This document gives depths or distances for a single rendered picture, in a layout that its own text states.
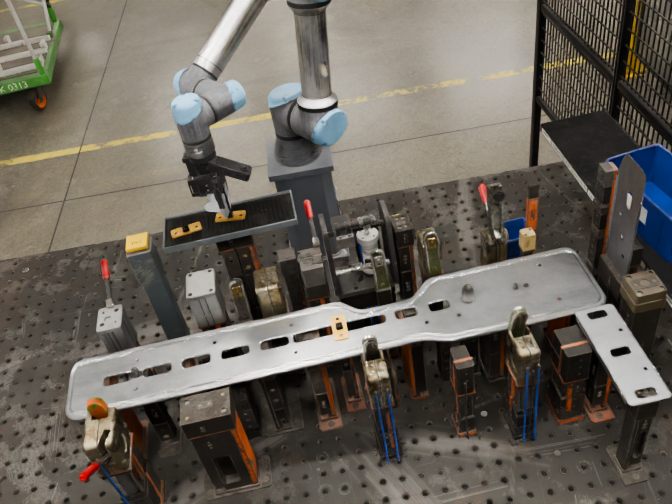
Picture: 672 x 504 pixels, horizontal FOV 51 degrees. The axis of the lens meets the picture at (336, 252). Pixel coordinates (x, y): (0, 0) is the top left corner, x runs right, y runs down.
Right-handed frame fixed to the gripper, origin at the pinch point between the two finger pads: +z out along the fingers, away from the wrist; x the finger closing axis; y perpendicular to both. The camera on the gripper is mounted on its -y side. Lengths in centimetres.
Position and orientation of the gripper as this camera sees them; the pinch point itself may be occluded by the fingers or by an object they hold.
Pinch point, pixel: (228, 211)
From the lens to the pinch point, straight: 196.5
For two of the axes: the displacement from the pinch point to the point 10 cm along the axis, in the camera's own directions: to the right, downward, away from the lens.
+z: 1.4, 7.3, 6.7
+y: -9.9, 0.9, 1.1
